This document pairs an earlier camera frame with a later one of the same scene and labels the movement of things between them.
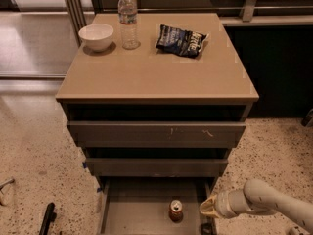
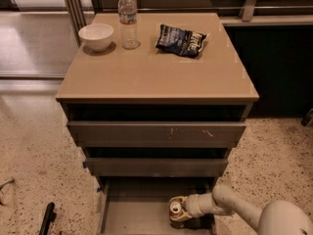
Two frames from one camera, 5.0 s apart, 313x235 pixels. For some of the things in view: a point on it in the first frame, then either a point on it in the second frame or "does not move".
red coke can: (176, 211) does not move
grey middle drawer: (155, 167) does not move
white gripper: (222, 204) to (197, 204)
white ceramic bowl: (97, 36) does not move
